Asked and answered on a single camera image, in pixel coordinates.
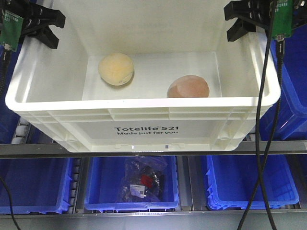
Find cream soft ball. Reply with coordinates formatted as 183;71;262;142
98;53;134;86

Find plastic bag of parts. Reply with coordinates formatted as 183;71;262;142
117;156;168;203

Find lower grey shelf rail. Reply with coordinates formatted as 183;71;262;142
14;208;307;219

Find green left circuit board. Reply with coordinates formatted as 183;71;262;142
0;10;24;52

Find green circuit board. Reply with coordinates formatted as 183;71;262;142
0;10;24;52
272;0;293;41

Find grey metal shelf rail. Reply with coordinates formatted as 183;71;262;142
0;140;307;159

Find blue bin lower middle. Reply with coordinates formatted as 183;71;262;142
84;156;179;212

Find pink soft ball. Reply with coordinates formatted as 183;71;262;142
167;75;210;98

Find black right camera cable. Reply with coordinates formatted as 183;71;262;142
236;0;286;230

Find white shelf roller track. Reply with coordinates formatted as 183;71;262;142
11;117;31;144

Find white plastic tote box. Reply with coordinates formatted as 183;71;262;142
6;0;266;152

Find blue bin lower left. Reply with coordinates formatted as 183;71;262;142
0;158;73;214

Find black left cable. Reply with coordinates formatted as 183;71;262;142
0;176;21;230

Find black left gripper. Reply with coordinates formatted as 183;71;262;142
0;0;66;49

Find green right circuit board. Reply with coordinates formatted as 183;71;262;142
272;0;293;41

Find blue bin lower right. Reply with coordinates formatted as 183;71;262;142
206;155;299;210

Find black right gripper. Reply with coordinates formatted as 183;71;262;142
224;0;307;42

